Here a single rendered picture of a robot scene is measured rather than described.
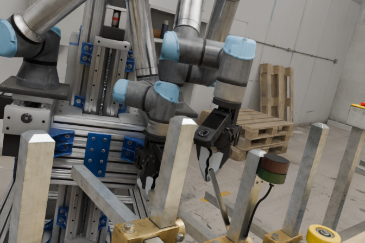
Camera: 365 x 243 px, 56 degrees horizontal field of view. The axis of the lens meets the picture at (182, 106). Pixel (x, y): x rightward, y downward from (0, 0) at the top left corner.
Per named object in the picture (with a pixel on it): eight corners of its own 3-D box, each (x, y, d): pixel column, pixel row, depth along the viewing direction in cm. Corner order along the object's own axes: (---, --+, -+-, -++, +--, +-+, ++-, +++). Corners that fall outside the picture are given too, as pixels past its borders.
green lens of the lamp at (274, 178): (252, 173, 77) (254, 165, 77) (268, 171, 81) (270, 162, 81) (274, 185, 73) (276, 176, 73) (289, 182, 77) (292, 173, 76)
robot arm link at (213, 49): (203, 38, 97) (208, 38, 86) (242, 45, 98) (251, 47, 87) (197, 65, 98) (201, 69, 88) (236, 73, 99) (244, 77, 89)
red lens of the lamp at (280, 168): (255, 163, 77) (257, 154, 76) (270, 161, 81) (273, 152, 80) (277, 174, 73) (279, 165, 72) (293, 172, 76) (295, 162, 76)
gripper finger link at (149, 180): (139, 193, 109) (144, 166, 108) (149, 203, 105) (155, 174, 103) (131, 195, 107) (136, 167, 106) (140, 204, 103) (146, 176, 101)
